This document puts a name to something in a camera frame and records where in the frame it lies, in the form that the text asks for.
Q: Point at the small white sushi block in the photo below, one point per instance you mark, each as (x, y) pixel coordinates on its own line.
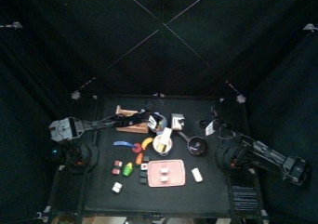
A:
(145, 166)

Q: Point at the dark green sushi block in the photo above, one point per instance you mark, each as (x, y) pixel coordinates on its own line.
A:
(144, 174)
(146, 158)

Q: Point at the black printed label plate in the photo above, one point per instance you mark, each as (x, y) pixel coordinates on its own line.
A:
(245, 197)

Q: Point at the metal cloth clamp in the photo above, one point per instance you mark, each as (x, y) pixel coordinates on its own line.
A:
(241, 98)
(15, 25)
(311, 27)
(75, 94)

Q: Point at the orange toy carrot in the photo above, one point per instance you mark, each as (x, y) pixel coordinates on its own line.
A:
(140, 159)

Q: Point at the blue curved toy piece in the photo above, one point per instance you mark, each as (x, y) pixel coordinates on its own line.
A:
(122, 144)

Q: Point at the green yellow toy corn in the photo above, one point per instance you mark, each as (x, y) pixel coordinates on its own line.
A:
(128, 169)

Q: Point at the white oblong toy block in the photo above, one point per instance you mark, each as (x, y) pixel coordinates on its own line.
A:
(197, 175)

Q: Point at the white toy cleaver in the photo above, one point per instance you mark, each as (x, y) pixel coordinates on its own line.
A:
(166, 136)

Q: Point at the white speckled sushi block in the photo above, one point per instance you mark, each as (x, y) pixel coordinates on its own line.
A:
(165, 178)
(165, 170)

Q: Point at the white small cube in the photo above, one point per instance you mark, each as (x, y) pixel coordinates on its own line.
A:
(117, 187)

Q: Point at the pink plastic tray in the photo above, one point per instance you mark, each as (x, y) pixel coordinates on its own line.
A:
(176, 178)

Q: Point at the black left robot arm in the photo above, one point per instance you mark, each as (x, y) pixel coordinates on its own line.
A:
(99, 125)

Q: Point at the wooden toy crate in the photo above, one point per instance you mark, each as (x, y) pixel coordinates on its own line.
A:
(126, 127)

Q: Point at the blue-grey toy bowl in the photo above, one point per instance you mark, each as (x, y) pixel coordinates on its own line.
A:
(162, 129)

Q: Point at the red toy slice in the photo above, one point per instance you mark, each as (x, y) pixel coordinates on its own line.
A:
(137, 147)

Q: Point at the red white sushi block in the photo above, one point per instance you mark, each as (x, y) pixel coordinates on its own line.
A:
(116, 171)
(118, 163)

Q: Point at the dark toy frying pan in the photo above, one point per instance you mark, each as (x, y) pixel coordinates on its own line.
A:
(182, 135)

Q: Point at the dark pan lid with knob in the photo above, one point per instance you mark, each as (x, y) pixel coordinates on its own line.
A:
(197, 145)

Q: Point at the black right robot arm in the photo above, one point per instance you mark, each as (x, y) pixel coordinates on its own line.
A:
(265, 155)

